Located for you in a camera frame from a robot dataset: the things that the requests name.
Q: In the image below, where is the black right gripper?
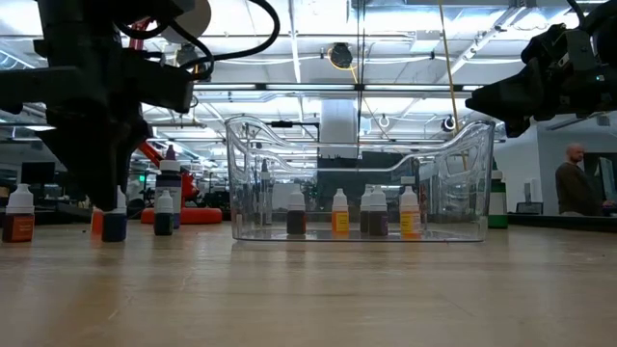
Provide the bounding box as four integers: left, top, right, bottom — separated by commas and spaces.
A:
465, 22, 604, 139

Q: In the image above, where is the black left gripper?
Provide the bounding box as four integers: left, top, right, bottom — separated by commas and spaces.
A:
0, 62, 196, 212

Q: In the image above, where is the small blue dye bottle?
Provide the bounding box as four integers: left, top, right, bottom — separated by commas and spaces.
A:
100, 185, 129, 244

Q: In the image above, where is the small green dye bottle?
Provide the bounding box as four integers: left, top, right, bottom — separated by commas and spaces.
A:
153, 189, 174, 237

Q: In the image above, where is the large green dye bottle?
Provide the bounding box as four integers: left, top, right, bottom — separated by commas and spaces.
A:
487, 161, 509, 229

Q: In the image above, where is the small brown bottle orange label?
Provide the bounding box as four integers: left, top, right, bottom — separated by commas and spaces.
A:
1, 183, 36, 244

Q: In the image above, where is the small yellow dye bottle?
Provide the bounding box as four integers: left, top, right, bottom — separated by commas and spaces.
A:
331, 188, 350, 236
399, 185, 422, 240

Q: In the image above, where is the small purple dye bottle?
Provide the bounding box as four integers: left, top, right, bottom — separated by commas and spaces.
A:
368, 186, 389, 238

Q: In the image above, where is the small dark red dye bottle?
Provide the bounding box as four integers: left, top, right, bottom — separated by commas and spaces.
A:
286, 188, 308, 236

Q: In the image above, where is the black computer monitor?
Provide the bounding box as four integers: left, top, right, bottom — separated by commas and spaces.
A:
20, 161, 56, 186

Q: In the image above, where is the large purple dye bottle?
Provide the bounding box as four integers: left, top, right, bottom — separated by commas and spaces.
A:
154, 144, 183, 230

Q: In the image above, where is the person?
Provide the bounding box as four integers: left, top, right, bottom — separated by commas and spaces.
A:
553, 143, 616, 217

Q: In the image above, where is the red desk lamp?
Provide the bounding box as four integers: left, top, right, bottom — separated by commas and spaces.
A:
125, 0, 225, 227

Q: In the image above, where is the clear plastic bin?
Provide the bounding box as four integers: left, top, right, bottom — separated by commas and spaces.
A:
224, 114, 496, 243

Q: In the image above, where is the yellow hanging cable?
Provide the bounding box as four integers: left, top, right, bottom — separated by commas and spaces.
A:
437, 0, 469, 171

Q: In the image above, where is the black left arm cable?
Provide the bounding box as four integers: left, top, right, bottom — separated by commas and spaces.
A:
115, 0, 282, 83

